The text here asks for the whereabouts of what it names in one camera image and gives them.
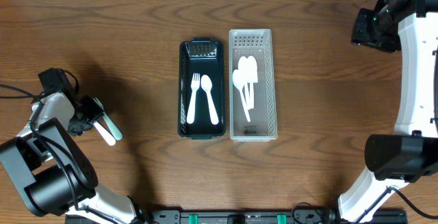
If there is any white plastic fork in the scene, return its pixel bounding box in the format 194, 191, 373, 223
93, 97, 123, 140
187, 73, 201, 124
93, 121, 116, 146

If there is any white plastic spoon group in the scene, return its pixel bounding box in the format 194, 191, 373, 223
201, 75, 219, 125

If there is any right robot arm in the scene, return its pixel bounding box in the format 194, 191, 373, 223
324, 0, 437, 223

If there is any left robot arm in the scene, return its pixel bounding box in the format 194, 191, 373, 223
1, 68, 153, 223

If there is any clear plastic basket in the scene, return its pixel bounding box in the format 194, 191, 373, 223
229, 29, 278, 142

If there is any dark green plastic basket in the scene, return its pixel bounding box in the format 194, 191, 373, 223
177, 38, 226, 140

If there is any left black cable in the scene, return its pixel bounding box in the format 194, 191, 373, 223
0, 83, 119, 224

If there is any black cable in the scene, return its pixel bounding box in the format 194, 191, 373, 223
0, 83, 119, 224
355, 186, 438, 223

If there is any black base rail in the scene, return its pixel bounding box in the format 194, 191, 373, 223
64, 207, 409, 224

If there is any right black cable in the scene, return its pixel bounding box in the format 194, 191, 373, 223
355, 186, 438, 223

